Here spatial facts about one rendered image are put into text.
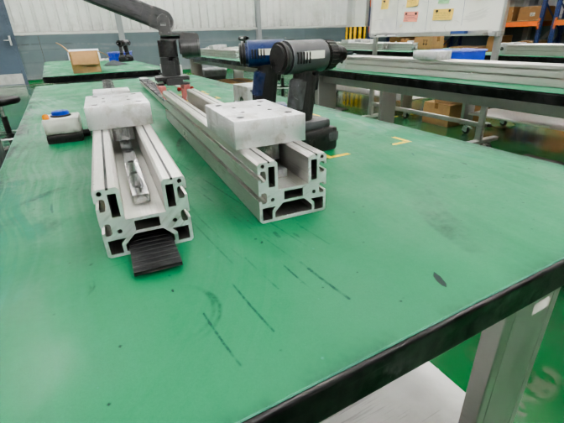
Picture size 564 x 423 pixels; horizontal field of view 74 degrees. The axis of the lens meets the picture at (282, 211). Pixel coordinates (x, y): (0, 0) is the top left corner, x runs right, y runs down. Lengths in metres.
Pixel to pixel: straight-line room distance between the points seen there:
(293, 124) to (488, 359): 0.53
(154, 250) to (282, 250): 0.15
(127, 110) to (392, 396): 0.86
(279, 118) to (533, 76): 1.56
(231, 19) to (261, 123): 12.72
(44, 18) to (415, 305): 12.11
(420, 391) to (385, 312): 0.71
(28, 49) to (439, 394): 11.94
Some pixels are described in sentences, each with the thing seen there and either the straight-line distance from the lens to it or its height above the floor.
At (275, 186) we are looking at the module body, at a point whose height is 0.83.
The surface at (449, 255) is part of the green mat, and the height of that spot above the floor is 0.78.
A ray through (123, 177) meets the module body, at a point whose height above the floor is 0.82.
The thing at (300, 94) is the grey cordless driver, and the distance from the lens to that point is 0.78.
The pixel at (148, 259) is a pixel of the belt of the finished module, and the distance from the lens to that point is 0.44.
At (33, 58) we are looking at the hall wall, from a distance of 12.26.
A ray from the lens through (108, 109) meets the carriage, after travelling 0.75.
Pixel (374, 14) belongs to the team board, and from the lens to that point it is 4.52.
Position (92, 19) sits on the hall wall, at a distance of 12.29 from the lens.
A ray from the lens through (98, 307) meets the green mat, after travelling 0.41.
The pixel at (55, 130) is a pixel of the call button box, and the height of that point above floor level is 0.81.
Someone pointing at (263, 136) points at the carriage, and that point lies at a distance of 0.54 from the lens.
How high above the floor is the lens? 1.01
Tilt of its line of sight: 25 degrees down
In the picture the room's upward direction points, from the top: 2 degrees counter-clockwise
